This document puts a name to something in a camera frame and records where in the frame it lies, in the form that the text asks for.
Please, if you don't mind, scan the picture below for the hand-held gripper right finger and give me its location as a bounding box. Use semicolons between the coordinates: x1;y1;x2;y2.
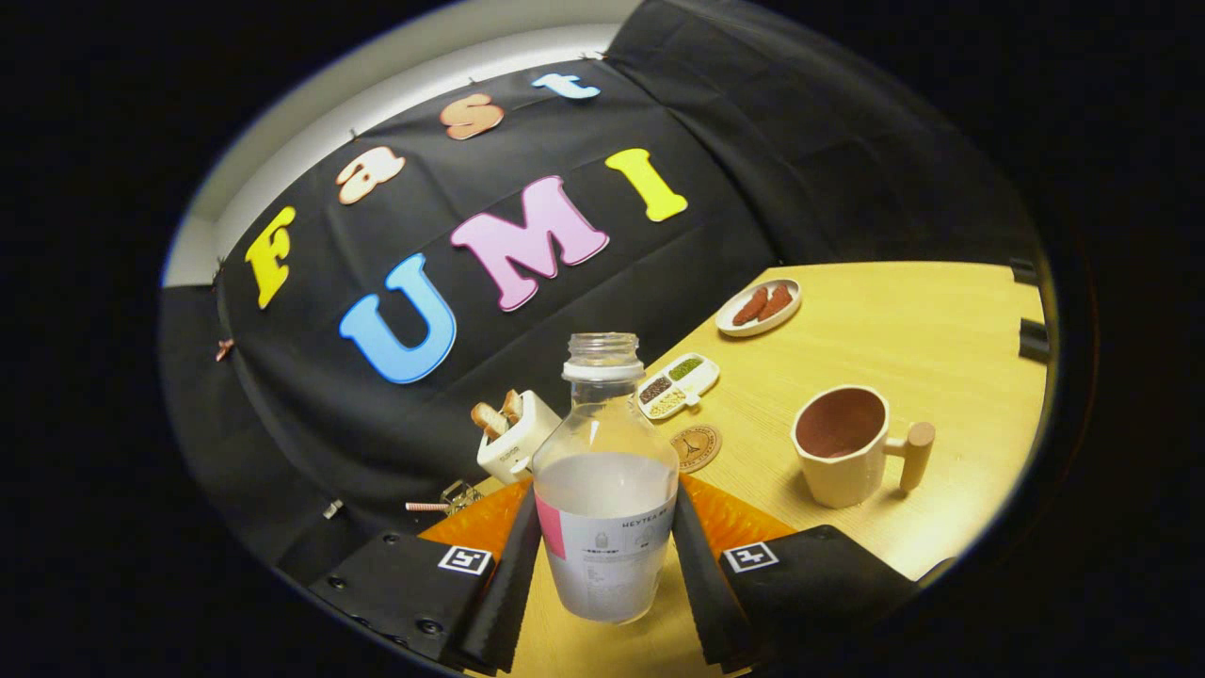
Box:
670;474;919;674

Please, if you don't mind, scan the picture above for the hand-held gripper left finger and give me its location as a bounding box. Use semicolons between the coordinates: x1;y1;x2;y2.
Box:
311;480;545;674

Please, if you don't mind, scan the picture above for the clear juice bottle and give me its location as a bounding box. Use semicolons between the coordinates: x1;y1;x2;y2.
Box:
532;331;681;626

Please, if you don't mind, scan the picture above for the round brown coaster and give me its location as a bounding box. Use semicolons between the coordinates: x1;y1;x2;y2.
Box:
670;424;723;475

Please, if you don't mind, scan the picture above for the beige cup with wooden handle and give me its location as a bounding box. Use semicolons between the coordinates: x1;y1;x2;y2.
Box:
790;384;937;509

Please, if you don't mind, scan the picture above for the white toaster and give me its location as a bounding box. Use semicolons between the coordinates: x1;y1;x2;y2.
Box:
475;389;563;486

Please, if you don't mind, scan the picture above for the white divided condiment dish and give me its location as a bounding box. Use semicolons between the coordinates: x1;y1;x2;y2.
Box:
636;353;721;421

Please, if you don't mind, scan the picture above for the white round plate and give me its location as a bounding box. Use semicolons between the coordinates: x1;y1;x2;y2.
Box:
715;279;803;338

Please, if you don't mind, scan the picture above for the wooden table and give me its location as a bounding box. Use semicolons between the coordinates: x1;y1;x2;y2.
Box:
471;261;1051;678

